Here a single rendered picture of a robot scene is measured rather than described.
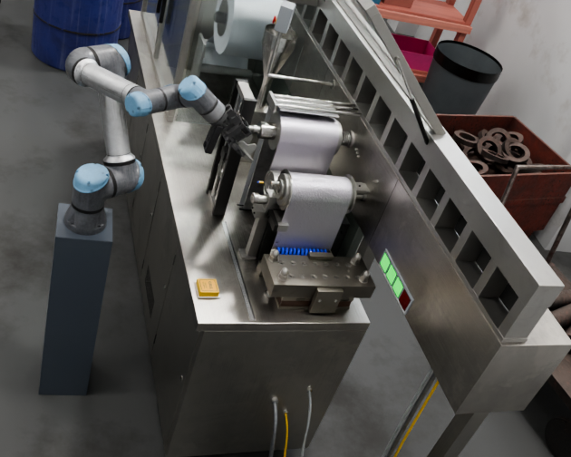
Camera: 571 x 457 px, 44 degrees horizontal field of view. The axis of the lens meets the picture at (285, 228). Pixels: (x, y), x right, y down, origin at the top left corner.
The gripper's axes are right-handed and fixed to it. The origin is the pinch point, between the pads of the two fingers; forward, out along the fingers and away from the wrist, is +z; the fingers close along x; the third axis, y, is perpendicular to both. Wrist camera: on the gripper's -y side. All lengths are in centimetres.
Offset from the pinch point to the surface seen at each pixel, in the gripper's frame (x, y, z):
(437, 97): 265, 85, 254
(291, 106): 23.1, 19.1, 10.2
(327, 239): -7.0, 1.6, 47.6
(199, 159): 66, -33, 34
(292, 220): -7.0, -2.9, 29.5
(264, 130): 21.5, 6.1, 10.3
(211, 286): -17.1, -38.2, 24.2
